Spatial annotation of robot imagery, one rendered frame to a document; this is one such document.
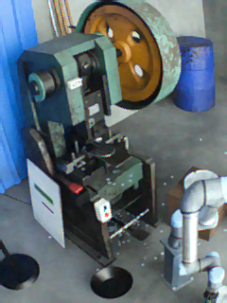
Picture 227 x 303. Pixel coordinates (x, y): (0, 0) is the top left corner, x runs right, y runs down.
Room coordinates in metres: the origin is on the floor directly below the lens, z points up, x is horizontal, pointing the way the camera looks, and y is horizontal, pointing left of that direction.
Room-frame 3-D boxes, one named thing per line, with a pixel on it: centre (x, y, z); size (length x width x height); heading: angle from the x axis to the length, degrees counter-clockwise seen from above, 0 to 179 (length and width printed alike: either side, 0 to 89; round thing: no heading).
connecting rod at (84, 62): (1.91, 0.13, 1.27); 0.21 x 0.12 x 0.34; 38
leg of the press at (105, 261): (1.86, 0.43, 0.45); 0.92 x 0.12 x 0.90; 38
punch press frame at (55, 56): (2.03, 0.22, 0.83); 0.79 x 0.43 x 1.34; 38
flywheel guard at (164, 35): (2.21, -0.07, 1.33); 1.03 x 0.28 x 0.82; 38
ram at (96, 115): (1.88, 0.10, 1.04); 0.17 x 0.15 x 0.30; 38
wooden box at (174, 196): (1.80, -0.61, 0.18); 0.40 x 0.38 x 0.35; 46
